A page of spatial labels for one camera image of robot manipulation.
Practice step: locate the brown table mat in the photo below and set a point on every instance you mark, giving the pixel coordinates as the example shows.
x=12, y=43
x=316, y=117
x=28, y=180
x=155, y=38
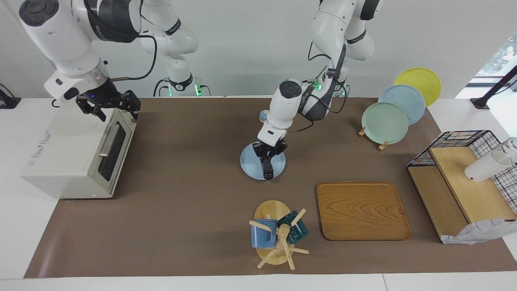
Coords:
x=202, y=226

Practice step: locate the wooden plate rack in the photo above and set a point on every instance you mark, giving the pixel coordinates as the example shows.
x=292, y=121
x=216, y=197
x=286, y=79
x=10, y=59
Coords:
x=383, y=146

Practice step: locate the clear glass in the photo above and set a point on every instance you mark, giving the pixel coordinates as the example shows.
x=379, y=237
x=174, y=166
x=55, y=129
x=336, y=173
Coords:
x=512, y=146

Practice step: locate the yellow plate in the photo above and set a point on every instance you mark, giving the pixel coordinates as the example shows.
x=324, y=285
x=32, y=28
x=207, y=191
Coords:
x=420, y=81

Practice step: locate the white grey patterned cloth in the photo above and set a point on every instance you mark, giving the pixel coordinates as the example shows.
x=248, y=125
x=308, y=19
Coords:
x=476, y=232

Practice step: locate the light blue plate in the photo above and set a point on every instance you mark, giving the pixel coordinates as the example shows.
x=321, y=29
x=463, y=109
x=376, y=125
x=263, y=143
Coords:
x=404, y=99
x=250, y=165

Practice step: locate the small blue wooden-knob bell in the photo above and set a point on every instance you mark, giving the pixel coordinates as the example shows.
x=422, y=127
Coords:
x=262, y=117

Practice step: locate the wooden mug tree stand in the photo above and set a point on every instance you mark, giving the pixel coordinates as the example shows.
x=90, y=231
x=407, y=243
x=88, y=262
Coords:
x=271, y=210

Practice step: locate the wooden two-step shelf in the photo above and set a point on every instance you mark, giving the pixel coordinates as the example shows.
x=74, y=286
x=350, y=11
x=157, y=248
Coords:
x=476, y=198

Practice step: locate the white cup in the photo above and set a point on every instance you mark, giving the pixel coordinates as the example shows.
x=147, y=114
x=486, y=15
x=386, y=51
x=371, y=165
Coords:
x=482, y=167

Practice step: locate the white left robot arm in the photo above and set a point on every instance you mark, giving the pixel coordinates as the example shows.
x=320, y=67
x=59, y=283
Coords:
x=282, y=105

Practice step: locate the pale green plate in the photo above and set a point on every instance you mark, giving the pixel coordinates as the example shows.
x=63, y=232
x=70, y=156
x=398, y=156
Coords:
x=383, y=123

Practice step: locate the dark purple eggplant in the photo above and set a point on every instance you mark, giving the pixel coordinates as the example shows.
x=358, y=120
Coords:
x=267, y=171

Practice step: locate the blue mug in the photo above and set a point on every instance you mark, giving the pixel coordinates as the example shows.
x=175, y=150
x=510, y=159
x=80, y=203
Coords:
x=262, y=238

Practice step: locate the black angled stand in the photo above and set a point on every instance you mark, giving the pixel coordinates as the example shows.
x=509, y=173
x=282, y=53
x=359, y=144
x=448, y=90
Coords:
x=480, y=103

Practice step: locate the toaster oven door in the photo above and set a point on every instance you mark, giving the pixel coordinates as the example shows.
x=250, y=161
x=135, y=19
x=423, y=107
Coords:
x=115, y=161

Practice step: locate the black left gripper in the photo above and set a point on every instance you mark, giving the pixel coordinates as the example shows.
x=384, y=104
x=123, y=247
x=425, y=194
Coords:
x=272, y=144

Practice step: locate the wooden serving tray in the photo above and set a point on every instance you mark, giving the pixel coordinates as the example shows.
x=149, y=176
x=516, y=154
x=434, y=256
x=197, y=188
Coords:
x=361, y=210

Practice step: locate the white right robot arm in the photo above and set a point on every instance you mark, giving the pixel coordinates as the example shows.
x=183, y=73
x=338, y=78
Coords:
x=60, y=36

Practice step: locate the cream toaster oven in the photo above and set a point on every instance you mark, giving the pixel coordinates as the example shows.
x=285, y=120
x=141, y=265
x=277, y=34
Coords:
x=60, y=153

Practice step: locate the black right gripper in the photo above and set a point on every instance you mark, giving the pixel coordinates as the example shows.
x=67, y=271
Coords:
x=109, y=99

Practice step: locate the dark green mug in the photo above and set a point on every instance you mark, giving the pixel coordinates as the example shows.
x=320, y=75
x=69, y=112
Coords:
x=297, y=232

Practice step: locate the window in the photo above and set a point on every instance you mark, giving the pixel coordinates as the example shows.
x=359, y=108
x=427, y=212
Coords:
x=501, y=56

